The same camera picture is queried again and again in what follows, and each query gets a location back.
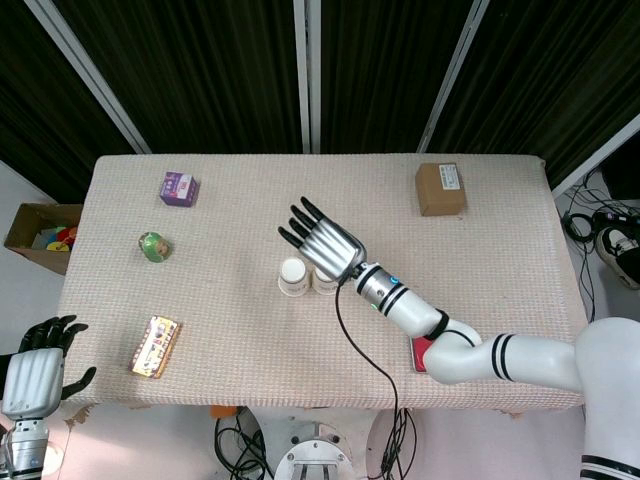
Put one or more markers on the red flat tin case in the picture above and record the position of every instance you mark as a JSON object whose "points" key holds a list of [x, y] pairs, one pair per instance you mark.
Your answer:
{"points": [[419, 352]]}

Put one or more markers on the colourful toys pile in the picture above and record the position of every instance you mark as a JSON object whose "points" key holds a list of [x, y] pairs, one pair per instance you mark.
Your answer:
{"points": [[57, 237]]}

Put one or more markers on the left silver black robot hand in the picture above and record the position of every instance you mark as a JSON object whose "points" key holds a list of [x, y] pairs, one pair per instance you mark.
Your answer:
{"points": [[32, 380]]}

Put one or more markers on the open cardboard storage box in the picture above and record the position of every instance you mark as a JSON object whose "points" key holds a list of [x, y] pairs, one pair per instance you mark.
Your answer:
{"points": [[25, 235]]}

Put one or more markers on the purple small carton box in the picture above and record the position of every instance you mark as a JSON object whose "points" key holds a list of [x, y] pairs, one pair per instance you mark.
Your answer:
{"points": [[179, 190]]}

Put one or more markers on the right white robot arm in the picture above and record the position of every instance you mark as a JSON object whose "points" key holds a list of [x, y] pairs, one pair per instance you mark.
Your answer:
{"points": [[525, 357]]}

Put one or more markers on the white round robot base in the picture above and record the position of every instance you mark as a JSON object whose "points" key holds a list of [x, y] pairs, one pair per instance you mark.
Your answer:
{"points": [[310, 452]]}

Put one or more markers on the small orange object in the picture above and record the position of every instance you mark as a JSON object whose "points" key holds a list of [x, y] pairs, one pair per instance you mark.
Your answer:
{"points": [[222, 412]]}

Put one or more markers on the white partition frame post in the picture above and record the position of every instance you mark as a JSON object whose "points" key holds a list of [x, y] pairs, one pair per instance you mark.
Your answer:
{"points": [[595, 155], [452, 75], [307, 75], [87, 75]]}

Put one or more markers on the black white sneaker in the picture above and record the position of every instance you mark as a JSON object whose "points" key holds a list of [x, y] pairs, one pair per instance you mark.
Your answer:
{"points": [[620, 250]]}

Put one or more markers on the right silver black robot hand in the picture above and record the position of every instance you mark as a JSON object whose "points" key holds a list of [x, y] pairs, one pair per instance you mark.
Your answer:
{"points": [[330, 247]]}

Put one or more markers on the brown labelled cardboard box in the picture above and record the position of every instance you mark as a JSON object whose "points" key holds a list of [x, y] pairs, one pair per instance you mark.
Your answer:
{"points": [[440, 192]]}

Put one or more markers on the beige woven tablecloth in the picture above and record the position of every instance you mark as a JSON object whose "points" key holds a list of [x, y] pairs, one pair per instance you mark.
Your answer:
{"points": [[240, 215]]}

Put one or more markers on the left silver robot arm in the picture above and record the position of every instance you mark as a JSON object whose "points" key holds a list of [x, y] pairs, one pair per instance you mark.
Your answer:
{"points": [[25, 447]]}

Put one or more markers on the green printed can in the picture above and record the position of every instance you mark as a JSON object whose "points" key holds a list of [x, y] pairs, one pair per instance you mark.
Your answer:
{"points": [[156, 247]]}

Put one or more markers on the white paper cup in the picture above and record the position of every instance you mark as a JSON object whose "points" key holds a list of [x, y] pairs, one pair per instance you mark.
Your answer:
{"points": [[322, 286], [292, 275]]}

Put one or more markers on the yellow printed snack box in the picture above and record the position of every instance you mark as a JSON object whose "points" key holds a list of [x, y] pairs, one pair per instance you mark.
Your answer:
{"points": [[155, 347]]}

